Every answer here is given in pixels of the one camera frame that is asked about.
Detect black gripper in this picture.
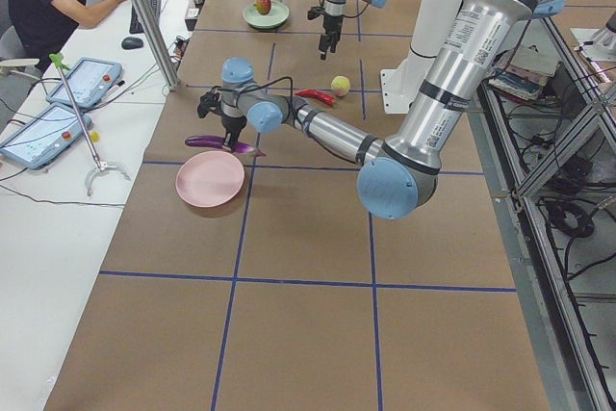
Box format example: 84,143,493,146
196,89,246,149
307,6,343,61

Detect purple eggplant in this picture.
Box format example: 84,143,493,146
184,135,265,157

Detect green pink peach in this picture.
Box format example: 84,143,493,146
330,75,350,97

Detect red chili pepper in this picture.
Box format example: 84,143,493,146
295,90,336,107

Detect red pomegranate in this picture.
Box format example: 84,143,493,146
253,0,271,15

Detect pink plate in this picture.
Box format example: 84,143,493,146
175,151,244,208

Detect light green plate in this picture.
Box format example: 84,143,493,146
243,1,290,30

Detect black computer mouse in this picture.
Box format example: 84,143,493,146
120,37,144,50

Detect far blue teach pendant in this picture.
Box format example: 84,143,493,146
65,57,123,109

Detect blue teach pendant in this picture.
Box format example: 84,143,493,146
65,57,123,109
1,103,83,169

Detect black keyboard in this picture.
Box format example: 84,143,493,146
128,0,163,35

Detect near blue teach pendant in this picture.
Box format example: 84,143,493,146
1,103,83,169

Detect reacher grabber stick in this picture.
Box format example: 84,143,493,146
47,53,131,196

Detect stack of books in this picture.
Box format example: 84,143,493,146
486,45,560,102

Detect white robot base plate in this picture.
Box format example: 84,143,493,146
380,69,423,115

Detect aluminium frame post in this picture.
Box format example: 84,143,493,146
131,0,179,91

